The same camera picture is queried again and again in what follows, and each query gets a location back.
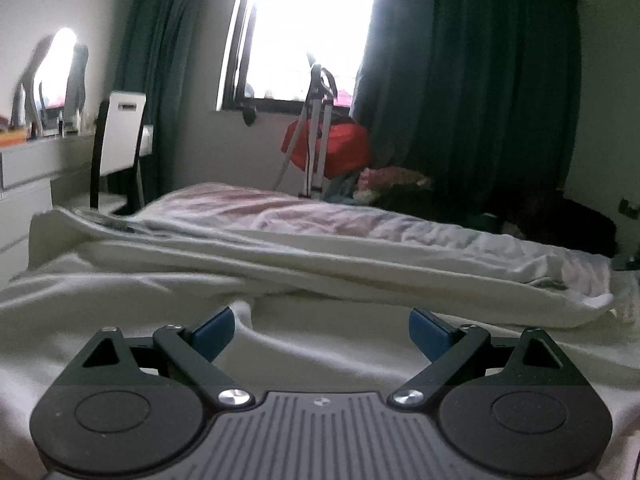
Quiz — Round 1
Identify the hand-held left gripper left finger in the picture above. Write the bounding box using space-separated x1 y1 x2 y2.
80 306 256 408

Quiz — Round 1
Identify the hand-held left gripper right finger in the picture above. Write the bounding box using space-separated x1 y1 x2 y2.
387 308 571 408

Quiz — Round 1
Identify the pile of dark clothes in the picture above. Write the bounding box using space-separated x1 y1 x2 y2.
372 182 620 260

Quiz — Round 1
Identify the pink and white bed blanket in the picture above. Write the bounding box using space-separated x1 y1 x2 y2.
127 182 640 341

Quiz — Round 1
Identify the pink cloth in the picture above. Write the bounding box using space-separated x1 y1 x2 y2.
352 167 433 203

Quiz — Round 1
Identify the red bag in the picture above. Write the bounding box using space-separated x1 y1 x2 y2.
281 119 372 180

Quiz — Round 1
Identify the garment steamer stand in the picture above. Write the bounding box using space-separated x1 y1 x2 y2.
272 52 342 200

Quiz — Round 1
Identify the white dressing table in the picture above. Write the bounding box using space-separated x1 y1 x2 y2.
0 134 103 288

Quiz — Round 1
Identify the wide dark green curtain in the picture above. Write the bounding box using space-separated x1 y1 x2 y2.
350 0 585 211

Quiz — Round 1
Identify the narrow dark green curtain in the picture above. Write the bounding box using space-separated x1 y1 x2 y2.
114 0 251 206

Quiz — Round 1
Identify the wavy vanity mirror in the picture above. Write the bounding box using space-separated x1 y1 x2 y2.
12 27 91 137

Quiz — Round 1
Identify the dark framed window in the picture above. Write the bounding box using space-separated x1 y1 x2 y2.
216 0 381 113

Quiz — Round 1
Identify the white chair with black frame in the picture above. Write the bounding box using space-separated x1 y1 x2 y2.
89 91 155 215

